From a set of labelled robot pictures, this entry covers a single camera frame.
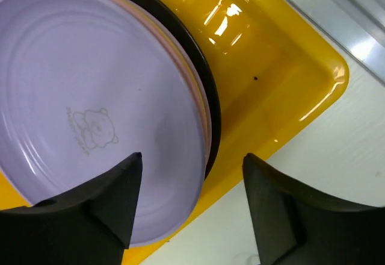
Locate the aluminium right rail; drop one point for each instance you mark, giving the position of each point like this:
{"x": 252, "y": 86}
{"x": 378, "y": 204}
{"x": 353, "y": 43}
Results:
{"x": 357, "y": 26}

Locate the pink plate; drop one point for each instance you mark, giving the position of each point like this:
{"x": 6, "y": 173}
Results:
{"x": 180, "y": 59}

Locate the steel plate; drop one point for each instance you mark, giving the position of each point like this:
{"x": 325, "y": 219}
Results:
{"x": 174, "y": 25}

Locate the purple plate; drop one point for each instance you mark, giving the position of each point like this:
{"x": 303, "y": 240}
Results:
{"x": 65, "y": 116}

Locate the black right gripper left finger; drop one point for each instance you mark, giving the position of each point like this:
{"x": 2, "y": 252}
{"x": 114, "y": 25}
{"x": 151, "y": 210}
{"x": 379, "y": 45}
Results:
{"x": 89, "y": 224}

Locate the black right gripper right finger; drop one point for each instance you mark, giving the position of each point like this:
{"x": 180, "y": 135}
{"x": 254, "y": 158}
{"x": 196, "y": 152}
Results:
{"x": 294, "y": 223}

